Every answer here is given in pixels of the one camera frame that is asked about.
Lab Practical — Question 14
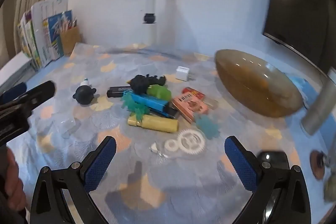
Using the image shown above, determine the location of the fan patterned tablecloth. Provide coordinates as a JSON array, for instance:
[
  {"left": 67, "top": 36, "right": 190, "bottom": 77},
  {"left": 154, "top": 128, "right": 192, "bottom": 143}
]
[{"left": 5, "top": 43, "right": 336, "bottom": 224}]

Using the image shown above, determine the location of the small white gear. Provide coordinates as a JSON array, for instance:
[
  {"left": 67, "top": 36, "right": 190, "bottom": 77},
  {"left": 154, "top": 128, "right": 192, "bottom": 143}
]
[{"left": 164, "top": 139, "right": 181, "bottom": 153}]

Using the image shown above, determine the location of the amber ribbed glass bowl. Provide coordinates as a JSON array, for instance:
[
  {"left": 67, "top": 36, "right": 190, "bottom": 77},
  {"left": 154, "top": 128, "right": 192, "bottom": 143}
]
[{"left": 214, "top": 49, "right": 305, "bottom": 118}]

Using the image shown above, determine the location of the person's left hand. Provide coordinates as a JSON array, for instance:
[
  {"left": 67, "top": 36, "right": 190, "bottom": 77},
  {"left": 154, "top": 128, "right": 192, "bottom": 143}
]
[{"left": 5, "top": 147, "right": 27, "bottom": 211}]

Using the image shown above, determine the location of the black toy dinosaur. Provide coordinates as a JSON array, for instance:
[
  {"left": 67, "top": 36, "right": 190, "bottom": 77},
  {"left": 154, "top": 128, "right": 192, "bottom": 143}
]
[{"left": 127, "top": 74, "right": 168, "bottom": 94}]

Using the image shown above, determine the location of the pale green object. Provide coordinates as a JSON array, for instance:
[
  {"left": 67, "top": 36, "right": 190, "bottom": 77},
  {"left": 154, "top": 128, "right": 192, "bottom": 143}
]
[{"left": 324, "top": 174, "right": 336, "bottom": 201}]

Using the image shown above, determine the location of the row of books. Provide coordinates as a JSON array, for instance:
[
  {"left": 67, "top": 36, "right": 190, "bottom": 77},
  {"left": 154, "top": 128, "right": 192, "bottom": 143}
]
[{"left": 17, "top": 0, "right": 72, "bottom": 68}]

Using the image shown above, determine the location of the red card box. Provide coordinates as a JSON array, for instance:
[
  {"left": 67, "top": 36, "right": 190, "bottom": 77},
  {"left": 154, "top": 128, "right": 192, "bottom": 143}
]
[{"left": 182, "top": 87, "right": 206, "bottom": 100}]

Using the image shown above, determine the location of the pink card box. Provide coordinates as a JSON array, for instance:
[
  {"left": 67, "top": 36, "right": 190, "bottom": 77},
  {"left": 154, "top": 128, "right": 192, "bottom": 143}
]
[{"left": 172, "top": 93, "right": 209, "bottom": 123}]

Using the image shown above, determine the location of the large white gear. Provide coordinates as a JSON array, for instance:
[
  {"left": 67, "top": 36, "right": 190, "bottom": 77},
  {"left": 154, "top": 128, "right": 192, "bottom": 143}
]
[{"left": 177, "top": 129, "right": 206, "bottom": 154}]

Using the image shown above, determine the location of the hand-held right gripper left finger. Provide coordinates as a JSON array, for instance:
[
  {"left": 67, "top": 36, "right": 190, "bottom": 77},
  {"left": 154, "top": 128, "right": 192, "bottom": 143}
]
[{"left": 30, "top": 135, "right": 117, "bottom": 224}]

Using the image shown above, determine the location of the yellow lighter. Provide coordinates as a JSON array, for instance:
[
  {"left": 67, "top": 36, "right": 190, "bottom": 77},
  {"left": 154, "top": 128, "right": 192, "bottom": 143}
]
[{"left": 127, "top": 115, "right": 179, "bottom": 133}]

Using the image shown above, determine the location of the green toy figure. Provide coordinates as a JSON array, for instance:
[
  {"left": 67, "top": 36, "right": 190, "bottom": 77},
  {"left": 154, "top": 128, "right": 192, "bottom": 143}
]
[{"left": 146, "top": 84, "right": 172, "bottom": 101}]

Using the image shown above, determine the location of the brown round coaster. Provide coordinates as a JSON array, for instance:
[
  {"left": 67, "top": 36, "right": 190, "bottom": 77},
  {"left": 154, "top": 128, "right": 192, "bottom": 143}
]
[{"left": 310, "top": 151, "right": 328, "bottom": 180}]

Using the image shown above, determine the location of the black monitor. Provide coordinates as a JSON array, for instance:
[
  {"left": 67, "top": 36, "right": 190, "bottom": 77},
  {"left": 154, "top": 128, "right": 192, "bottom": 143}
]
[{"left": 262, "top": 0, "right": 336, "bottom": 75}]

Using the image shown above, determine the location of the teal spiky toy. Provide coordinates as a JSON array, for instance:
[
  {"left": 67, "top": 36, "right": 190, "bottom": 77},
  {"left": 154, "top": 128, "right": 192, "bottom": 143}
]
[
  {"left": 196, "top": 115, "right": 220, "bottom": 139},
  {"left": 121, "top": 91, "right": 138, "bottom": 111},
  {"left": 130, "top": 105, "right": 147, "bottom": 123}
]

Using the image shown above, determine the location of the clear plastic cup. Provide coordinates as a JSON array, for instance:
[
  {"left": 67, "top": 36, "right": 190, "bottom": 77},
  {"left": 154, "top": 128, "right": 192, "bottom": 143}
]
[{"left": 51, "top": 111, "right": 82, "bottom": 138}]

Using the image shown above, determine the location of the small clear plastic box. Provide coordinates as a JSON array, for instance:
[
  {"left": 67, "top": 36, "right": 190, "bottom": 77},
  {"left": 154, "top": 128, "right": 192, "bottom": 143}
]
[{"left": 205, "top": 98, "right": 219, "bottom": 110}]

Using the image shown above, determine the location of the small black lighter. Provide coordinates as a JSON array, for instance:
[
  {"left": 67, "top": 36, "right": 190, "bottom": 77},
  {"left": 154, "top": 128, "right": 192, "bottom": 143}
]
[{"left": 107, "top": 86, "right": 133, "bottom": 98}]

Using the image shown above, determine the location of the silver monitor stand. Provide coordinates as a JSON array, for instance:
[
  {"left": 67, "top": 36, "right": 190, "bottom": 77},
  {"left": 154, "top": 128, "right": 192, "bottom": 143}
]
[{"left": 301, "top": 69, "right": 336, "bottom": 135}]

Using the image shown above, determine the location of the black computer mouse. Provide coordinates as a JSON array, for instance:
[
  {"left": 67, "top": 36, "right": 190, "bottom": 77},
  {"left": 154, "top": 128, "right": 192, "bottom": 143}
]
[{"left": 256, "top": 151, "right": 292, "bottom": 170}]

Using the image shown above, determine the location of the white charger plug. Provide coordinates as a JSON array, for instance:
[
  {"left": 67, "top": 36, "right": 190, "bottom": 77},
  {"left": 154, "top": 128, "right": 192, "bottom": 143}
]
[{"left": 175, "top": 66, "right": 196, "bottom": 82}]

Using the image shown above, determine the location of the clear plastic piece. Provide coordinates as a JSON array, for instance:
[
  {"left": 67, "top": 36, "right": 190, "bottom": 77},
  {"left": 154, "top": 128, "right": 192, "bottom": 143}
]
[{"left": 150, "top": 143, "right": 170, "bottom": 159}]

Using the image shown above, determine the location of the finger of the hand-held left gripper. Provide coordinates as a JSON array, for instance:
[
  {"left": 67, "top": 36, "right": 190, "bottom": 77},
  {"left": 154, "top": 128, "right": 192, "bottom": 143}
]
[
  {"left": 0, "top": 80, "right": 57, "bottom": 115},
  {"left": 0, "top": 82, "right": 27, "bottom": 104}
]

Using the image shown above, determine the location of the cardboard pen holder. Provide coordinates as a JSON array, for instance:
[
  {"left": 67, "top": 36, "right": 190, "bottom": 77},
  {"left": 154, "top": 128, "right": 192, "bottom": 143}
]
[{"left": 60, "top": 22, "right": 82, "bottom": 56}]

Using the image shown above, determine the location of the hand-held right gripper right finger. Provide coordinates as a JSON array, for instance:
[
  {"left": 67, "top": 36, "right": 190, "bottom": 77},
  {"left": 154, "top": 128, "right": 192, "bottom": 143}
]
[{"left": 224, "top": 135, "right": 311, "bottom": 224}]

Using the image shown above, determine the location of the black pipe clamp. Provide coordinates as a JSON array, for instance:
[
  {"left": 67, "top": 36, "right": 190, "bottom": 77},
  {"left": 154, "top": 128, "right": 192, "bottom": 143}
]
[{"left": 142, "top": 13, "right": 157, "bottom": 24}]

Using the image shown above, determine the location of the bunch of pens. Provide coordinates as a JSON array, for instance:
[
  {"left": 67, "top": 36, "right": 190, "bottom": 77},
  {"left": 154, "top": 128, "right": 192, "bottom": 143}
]
[{"left": 66, "top": 17, "right": 78, "bottom": 30}]

